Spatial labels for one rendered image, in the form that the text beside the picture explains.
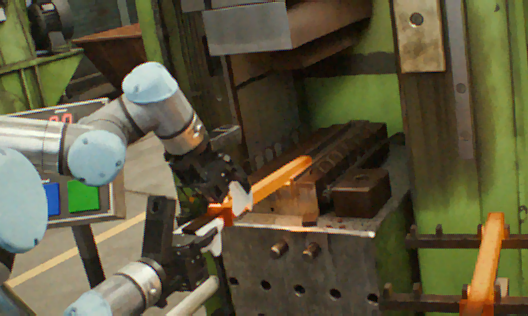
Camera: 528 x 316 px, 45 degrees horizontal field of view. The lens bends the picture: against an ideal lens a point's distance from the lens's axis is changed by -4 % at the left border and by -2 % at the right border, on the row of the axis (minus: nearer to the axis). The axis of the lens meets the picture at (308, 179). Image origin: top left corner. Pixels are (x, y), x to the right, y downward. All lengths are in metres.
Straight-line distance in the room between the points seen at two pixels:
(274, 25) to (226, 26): 0.11
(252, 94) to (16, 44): 4.69
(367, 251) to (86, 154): 0.62
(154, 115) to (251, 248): 0.49
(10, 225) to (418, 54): 0.87
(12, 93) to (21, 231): 5.40
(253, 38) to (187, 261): 0.48
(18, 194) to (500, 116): 0.92
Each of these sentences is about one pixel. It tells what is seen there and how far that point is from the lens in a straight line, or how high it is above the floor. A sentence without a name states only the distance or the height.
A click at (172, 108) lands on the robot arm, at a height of 1.25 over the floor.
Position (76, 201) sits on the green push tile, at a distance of 1.55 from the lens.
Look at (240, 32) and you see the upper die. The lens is 1.34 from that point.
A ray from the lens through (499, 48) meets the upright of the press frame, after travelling 1.30.
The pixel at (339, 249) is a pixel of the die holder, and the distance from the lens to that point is 1.32.
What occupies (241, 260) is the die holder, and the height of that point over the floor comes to 0.82.
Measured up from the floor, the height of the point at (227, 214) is 1.02.
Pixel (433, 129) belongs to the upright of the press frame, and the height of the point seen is 1.06.
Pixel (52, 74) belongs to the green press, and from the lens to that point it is 6.52.
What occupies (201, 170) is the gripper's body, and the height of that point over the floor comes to 1.12.
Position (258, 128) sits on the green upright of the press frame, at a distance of 1.65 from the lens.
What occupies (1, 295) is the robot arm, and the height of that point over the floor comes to 1.08.
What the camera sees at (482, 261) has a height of 0.95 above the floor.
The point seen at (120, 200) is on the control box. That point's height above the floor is 0.97.
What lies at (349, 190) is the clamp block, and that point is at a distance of 1.33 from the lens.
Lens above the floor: 1.45
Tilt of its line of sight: 20 degrees down
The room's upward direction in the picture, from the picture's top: 9 degrees counter-clockwise
